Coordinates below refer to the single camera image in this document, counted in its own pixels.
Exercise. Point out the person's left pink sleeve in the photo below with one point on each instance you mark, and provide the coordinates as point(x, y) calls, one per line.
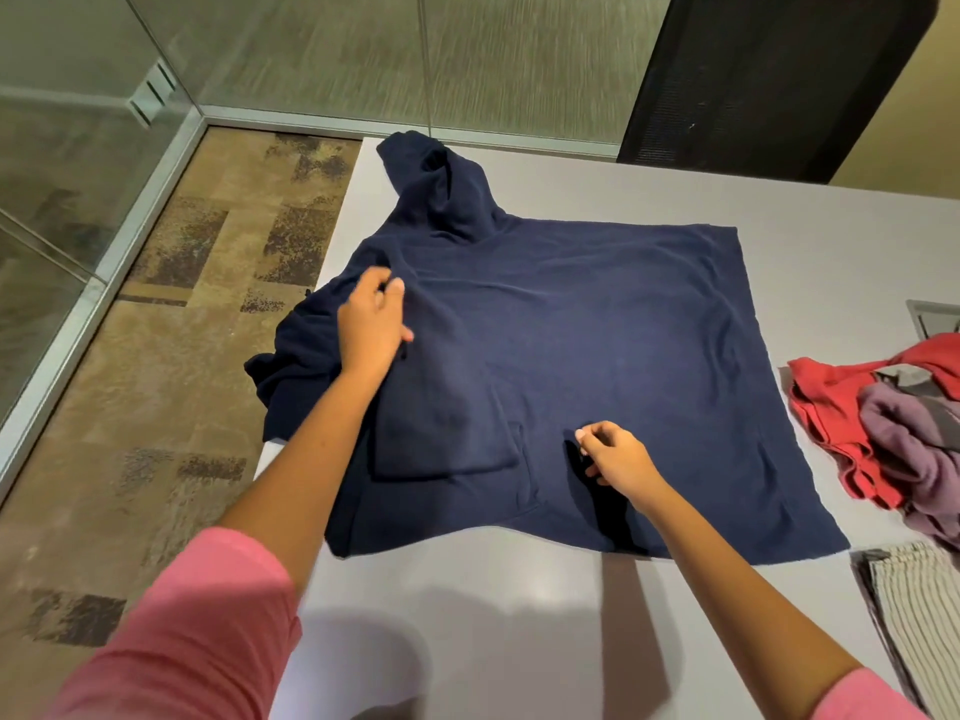
point(180, 637)

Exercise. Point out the person's left hand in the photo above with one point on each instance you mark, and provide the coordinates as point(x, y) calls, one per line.
point(371, 326)

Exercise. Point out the person's right hand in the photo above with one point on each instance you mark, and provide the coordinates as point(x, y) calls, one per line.
point(619, 461)

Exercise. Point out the person's right forearm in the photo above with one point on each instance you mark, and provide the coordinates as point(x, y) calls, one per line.
point(750, 607)

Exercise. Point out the red garment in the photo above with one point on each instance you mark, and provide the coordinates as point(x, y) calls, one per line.
point(825, 404)

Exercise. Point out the mauve striped t-shirt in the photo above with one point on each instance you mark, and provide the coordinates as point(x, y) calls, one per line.
point(915, 449)

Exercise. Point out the striped knit top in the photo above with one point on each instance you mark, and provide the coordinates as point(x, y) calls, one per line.
point(915, 622)

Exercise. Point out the navy blue hoodie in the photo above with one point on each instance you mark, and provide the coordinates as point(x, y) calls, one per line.
point(585, 352)

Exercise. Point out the person's pink sleeve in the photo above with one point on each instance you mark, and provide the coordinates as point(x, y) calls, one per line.
point(862, 701)
point(180, 637)

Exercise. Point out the black mesh office chair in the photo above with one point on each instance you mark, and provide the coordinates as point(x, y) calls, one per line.
point(765, 74)

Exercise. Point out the person's left forearm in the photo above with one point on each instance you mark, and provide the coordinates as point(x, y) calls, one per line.
point(300, 472)

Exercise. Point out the person's right pink sleeve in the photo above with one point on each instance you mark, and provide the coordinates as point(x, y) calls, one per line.
point(862, 701)

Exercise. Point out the metal glass door bracket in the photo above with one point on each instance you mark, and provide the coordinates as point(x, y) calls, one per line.
point(152, 93)

